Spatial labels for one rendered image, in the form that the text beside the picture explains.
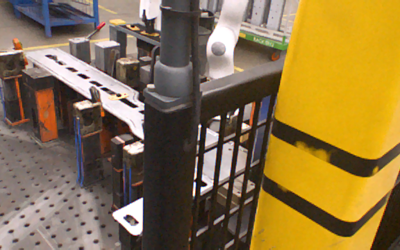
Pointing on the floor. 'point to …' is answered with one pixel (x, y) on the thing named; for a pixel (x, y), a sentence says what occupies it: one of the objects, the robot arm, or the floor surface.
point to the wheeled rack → (260, 34)
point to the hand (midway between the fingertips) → (149, 28)
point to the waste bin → (206, 21)
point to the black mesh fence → (224, 85)
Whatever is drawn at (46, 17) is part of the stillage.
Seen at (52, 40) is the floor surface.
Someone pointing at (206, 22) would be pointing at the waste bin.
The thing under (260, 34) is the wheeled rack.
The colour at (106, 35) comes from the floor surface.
